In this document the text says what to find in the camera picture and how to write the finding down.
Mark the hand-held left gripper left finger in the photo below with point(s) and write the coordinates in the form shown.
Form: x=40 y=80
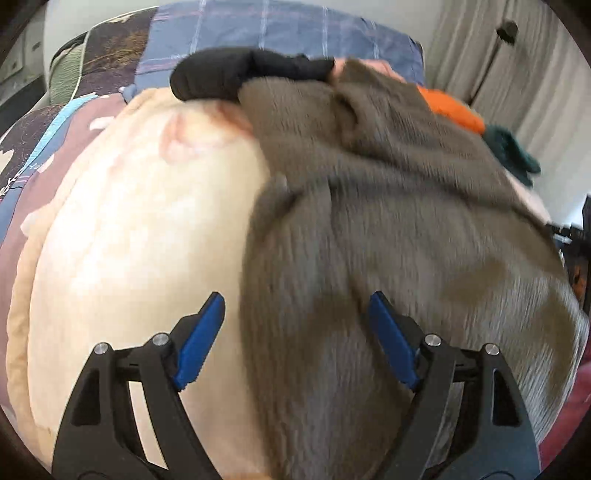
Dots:
x=203 y=339

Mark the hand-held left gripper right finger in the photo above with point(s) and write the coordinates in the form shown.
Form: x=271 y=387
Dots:
x=392 y=339

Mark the brown fleece jacket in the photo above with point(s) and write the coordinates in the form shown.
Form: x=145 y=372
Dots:
x=369 y=207

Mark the pink and cream plush blanket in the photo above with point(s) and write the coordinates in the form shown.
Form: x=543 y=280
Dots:
x=138 y=230

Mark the red bed sheet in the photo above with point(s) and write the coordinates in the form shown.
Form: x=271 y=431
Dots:
x=568 y=415

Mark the dark furniture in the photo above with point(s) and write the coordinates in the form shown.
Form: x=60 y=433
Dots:
x=575 y=249

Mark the dark green fleece garment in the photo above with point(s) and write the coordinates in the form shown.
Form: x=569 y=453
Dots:
x=510 y=152

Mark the orange down jacket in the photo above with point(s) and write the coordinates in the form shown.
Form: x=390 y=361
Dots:
x=455 y=110

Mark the floral patterned quilt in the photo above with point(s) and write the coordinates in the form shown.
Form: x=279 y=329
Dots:
x=27 y=152

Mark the black garment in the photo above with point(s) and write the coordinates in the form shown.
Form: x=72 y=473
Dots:
x=221 y=74

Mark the beige pleated curtain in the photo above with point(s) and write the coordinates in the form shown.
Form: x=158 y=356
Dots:
x=540 y=101

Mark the blue plaid pillow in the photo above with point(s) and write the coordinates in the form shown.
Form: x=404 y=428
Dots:
x=277 y=27

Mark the small dark fixture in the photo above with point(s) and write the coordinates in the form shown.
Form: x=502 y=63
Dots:
x=507 y=31

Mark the white cabinet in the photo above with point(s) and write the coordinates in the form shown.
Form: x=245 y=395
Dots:
x=21 y=55

